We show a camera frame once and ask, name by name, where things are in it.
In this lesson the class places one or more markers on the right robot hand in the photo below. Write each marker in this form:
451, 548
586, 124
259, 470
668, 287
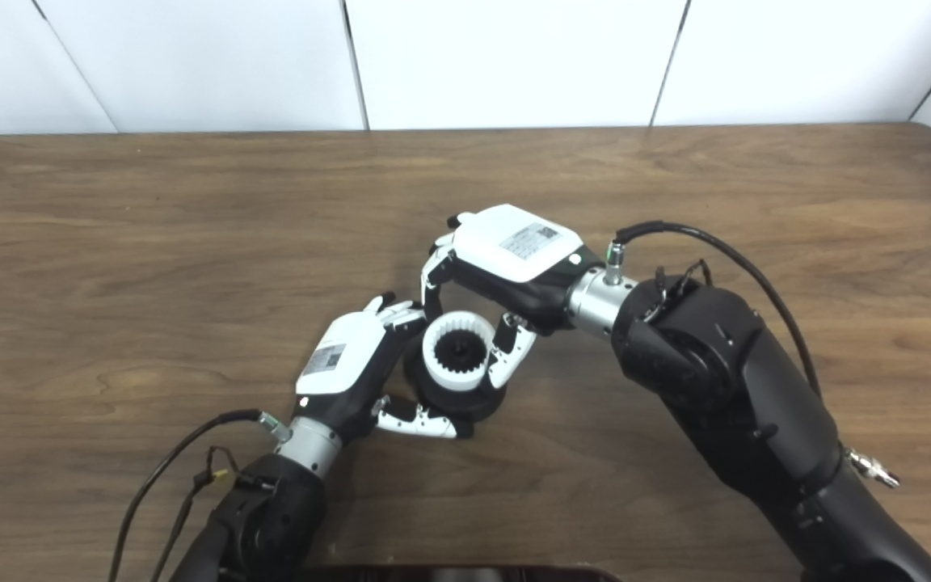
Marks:
514, 242

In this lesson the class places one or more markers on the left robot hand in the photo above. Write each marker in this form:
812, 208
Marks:
344, 356

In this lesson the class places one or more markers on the round black stepped part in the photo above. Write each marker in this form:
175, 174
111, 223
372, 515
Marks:
465, 400

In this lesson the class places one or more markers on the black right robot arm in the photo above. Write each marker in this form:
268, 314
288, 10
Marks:
740, 404

